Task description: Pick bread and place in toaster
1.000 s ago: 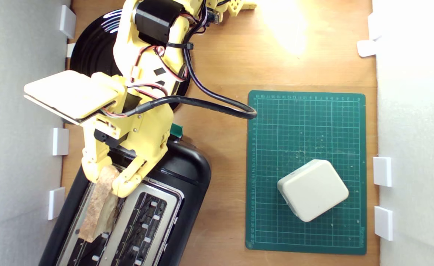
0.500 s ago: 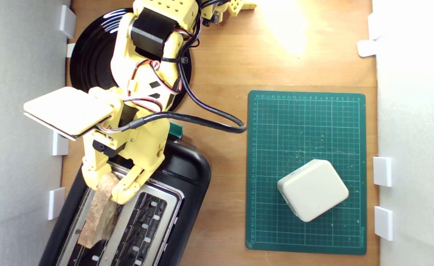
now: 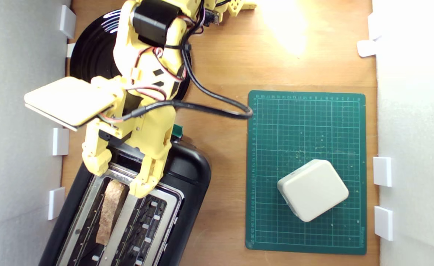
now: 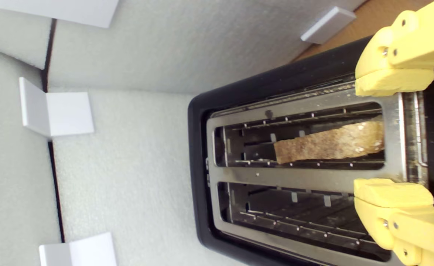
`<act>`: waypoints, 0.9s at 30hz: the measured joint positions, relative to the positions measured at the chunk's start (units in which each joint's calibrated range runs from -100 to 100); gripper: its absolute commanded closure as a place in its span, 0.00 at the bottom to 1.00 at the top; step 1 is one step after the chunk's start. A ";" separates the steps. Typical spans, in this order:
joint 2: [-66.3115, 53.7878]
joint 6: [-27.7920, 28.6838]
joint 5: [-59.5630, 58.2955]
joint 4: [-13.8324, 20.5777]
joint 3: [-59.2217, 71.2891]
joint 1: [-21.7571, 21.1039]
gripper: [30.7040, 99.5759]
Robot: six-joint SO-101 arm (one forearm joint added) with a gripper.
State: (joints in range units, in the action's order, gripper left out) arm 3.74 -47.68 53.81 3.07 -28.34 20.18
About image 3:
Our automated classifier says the brown bread slice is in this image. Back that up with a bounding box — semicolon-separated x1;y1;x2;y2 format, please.
95;180;129;246

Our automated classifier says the black two-slot toaster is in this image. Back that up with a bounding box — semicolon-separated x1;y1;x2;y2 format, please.
39;124;212;266

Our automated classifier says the black round plate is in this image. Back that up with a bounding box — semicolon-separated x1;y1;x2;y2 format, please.
69;9;192;101

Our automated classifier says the green cutting mat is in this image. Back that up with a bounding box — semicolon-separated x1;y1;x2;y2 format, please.
245;90;368;255

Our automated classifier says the white square block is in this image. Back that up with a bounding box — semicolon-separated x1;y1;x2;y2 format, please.
277;159;349;222

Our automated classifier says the white wall clip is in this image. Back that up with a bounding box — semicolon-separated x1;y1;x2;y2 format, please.
374;206;394;241
368;12;380;40
59;5;76;39
52;128;70;156
357;39;378;58
48;187;66;221
373;157;393;187

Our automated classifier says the yellow wrist camera housing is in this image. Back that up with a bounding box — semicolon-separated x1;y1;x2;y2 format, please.
24;76;117;132

